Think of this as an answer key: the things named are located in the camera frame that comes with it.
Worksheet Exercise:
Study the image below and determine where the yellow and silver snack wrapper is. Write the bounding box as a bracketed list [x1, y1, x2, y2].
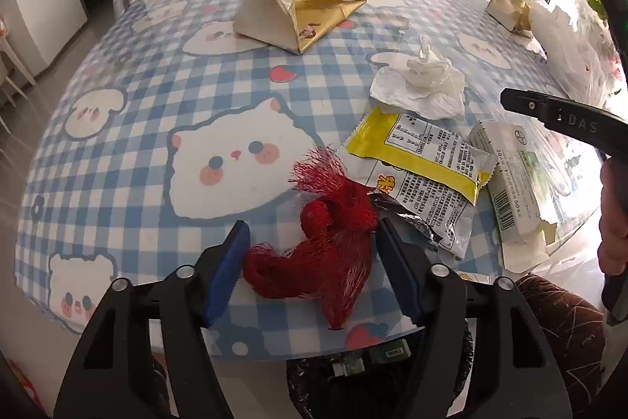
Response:
[336, 107, 497, 260]

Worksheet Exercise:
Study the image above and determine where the crumpled white tissue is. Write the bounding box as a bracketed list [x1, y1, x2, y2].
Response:
[369, 35, 466, 119]

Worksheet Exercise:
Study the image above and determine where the person's brown patterned trouser leg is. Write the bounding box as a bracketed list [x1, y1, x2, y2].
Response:
[515, 274, 612, 419]

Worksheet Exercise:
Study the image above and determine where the white plastic shopping bag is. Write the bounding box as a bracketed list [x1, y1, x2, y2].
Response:
[527, 0, 628, 110]

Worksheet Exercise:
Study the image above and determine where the person's right hand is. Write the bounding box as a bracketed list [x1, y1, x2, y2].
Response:
[599, 156, 628, 277]

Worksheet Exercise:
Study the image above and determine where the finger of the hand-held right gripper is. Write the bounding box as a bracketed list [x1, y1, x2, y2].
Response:
[596, 0, 628, 71]
[500, 88, 628, 157]

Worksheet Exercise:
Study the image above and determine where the small beige paper bag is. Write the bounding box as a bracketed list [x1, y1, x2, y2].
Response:
[486, 0, 535, 38]

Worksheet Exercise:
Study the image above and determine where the blue checked bear tablecloth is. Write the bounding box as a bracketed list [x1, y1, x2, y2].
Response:
[17, 0, 604, 361]

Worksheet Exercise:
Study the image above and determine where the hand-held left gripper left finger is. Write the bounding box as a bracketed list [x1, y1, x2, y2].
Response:
[53, 220, 252, 419]

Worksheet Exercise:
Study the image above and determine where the red mesh net bag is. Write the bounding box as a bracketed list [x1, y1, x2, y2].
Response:
[243, 146, 381, 331]

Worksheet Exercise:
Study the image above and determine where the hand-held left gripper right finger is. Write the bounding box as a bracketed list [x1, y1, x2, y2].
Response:
[375, 217, 572, 419]

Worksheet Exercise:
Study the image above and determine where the white medicine box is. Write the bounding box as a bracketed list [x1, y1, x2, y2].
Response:
[468, 121, 572, 273]

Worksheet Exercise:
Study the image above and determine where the bin with black liner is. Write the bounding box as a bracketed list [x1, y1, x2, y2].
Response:
[286, 331, 474, 419]

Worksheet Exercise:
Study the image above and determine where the white chair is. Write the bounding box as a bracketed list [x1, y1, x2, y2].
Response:
[0, 14, 37, 103]

